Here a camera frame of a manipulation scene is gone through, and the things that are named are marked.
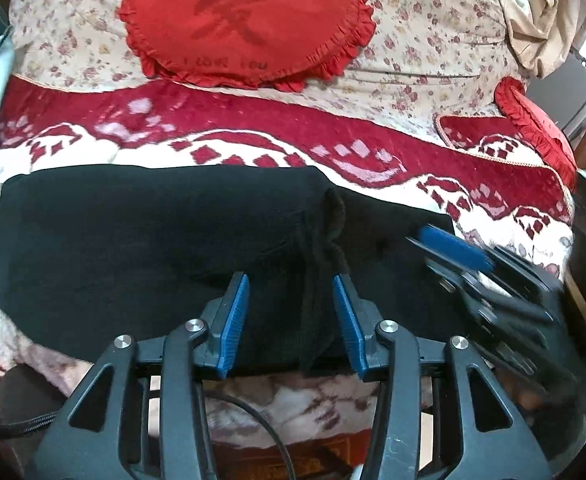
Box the red and white blanket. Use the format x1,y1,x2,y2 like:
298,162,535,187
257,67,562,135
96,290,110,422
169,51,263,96
0,77,576,461

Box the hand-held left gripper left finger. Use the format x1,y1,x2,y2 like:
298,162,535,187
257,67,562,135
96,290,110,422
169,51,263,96
25,271,250,480

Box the black braided cable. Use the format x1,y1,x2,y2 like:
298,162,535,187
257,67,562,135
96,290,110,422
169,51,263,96
0,409,61,442

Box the black pants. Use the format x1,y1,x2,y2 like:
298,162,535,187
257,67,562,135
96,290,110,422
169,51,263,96
0,165,474,376

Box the floral quilt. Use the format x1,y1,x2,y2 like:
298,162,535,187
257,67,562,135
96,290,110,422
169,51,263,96
10,0,539,126

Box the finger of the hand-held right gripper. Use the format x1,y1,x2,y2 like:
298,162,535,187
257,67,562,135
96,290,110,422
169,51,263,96
405,224,560,325
492,245,563,295

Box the beige cloth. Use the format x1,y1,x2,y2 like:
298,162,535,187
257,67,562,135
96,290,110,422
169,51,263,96
493,0,586,78

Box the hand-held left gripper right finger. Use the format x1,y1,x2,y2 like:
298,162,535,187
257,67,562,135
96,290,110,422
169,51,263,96
333,274,554,480

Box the large red heart pillow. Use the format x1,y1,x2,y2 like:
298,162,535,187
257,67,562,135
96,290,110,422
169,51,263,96
118,0,378,93

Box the small red ruffled pillow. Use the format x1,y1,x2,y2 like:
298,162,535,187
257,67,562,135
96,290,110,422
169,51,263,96
493,76,578,188

